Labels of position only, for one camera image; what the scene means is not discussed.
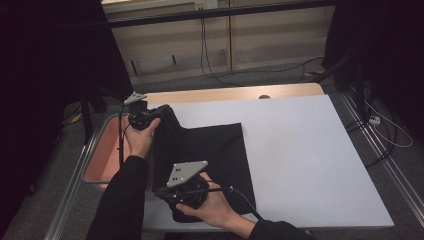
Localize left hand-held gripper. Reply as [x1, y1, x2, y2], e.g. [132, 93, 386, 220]
[123, 92, 168, 131]

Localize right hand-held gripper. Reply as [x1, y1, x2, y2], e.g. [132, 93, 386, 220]
[154, 160, 211, 210]

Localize black cloth garment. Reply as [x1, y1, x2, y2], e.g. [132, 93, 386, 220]
[151, 104, 257, 224]

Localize pink storage basket grey rim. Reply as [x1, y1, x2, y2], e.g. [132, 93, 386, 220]
[80, 113, 156, 192]

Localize person's left hand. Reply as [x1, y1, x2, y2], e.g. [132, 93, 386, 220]
[124, 114, 162, 160]

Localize person's right hand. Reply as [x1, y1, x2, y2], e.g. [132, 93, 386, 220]
[175, 171, 256, 239]

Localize black metal stand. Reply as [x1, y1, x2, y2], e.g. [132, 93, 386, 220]
[313, 53, 368, 116]
[79, 83, 138, 144]

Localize black curtain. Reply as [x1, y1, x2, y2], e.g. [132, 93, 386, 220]
[323, 0, 424, 141]
[0, 0, 134, 228]

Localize black horizontal bar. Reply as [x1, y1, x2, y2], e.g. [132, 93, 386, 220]
[107, 0, 338, 29]

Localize white table mat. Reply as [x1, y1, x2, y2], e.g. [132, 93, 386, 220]
[141, 94, 395, 232]

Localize beige wooden shelf unit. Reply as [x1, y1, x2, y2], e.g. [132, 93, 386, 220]
[101, 0, 336, 86]

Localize left hand-held gripper black cable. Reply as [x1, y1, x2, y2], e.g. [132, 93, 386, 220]
[117, 104, 130, 166]

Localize hand-held gripper black cable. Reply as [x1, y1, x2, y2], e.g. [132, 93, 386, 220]
[179, 185, 264, 222]
[117, 104, 130, 166]

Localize right hand-held gripper black cable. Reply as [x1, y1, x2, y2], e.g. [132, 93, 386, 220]
[179, 185, 264, 222]

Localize black hanging cables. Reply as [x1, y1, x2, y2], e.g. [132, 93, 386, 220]
[199, 16, 326, 88]

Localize aluminium floor rail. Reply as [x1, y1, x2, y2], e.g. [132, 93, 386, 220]
[44, 133, 101, 240]
[339, 91, 424, 218]

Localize black floor cable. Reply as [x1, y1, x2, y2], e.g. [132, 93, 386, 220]
[344, 109, 399, 168]

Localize white floor cable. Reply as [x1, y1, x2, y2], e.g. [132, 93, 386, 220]
[364, 99, 414, 149]

